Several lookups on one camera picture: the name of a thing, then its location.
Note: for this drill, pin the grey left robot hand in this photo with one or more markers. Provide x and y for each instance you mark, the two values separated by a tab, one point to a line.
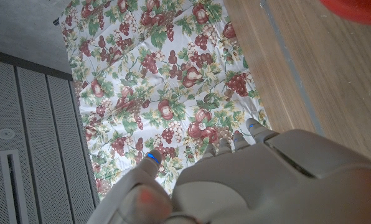
266	186

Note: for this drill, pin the red bowl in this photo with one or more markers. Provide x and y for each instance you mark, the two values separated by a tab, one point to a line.
356	11

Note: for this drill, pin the floral fruit print backdrop cloth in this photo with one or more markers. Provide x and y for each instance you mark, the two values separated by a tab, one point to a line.
160	77

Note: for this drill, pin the white slot vent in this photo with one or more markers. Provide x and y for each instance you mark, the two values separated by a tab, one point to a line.
20	193

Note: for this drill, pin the round ceiling sensor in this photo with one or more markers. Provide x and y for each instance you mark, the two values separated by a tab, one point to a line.
6	134

